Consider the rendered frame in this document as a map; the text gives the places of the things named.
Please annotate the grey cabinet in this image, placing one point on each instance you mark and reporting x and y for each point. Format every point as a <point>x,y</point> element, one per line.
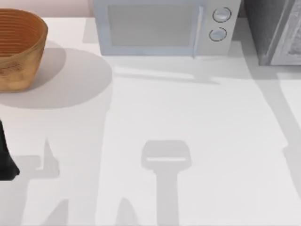
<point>263,33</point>

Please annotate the microwave oven door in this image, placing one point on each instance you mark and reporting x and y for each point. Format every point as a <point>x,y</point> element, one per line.
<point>150,28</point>

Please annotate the brown woven basket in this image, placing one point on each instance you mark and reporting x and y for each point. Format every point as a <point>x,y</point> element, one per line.
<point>14,58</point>

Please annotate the round microwave knob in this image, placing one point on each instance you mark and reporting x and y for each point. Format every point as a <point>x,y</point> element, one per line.
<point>221,14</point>
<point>217,34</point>

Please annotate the pale microwave oven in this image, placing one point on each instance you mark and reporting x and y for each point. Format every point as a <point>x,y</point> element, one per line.
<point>231,35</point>

